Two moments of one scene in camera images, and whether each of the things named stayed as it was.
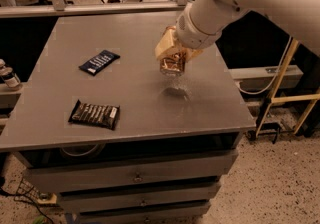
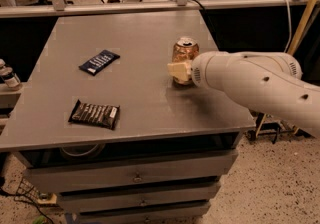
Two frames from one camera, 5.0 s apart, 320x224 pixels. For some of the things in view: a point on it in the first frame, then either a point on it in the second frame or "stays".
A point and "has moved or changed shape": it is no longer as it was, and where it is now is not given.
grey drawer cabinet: (93, 114) stays
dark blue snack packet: (98, 62) stays
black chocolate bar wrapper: (102, 115) stays
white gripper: (188, 33) to (199, 70)
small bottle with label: (11, 79) stays
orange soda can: (173, 64) has moved or changed shape
